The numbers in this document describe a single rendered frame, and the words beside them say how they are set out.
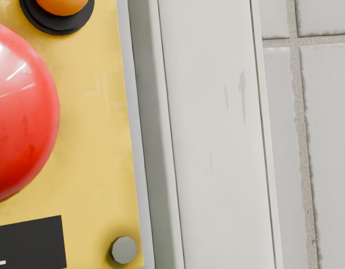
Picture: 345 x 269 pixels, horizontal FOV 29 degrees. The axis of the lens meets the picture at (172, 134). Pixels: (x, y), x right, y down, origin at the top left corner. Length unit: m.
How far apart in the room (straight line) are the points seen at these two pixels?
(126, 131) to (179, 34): 0.08
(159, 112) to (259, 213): 0.06
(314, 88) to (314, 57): 0.01
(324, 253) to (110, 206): 0.16
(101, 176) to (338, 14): 0.17
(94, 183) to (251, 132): 0.10
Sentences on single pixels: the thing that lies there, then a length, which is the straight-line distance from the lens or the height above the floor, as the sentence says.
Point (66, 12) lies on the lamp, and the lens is 0.16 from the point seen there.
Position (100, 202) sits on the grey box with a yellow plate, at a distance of 0.17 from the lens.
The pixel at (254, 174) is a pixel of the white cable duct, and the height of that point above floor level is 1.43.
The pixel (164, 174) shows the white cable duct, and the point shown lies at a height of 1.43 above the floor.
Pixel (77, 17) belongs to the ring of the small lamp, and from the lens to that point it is 0.17.
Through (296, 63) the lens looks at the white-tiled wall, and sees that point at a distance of 0.30.
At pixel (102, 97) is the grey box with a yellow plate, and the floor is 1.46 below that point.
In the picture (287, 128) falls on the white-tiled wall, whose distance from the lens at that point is 0.29.
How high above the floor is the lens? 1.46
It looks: 3 degrees down
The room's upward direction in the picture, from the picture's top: 6 degrees counter-clockwise
